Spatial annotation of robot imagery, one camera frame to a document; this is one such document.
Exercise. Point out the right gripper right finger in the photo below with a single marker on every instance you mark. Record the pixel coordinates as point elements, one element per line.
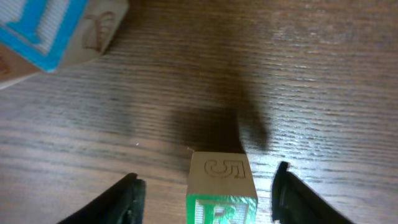
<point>294,202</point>

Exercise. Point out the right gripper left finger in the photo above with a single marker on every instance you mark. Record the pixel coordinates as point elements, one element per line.
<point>122,203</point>

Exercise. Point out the green R block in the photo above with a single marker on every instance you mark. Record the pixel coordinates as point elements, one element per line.
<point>220,189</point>

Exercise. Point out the blue block right cluster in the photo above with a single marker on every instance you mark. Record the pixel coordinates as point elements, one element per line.
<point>47,35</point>

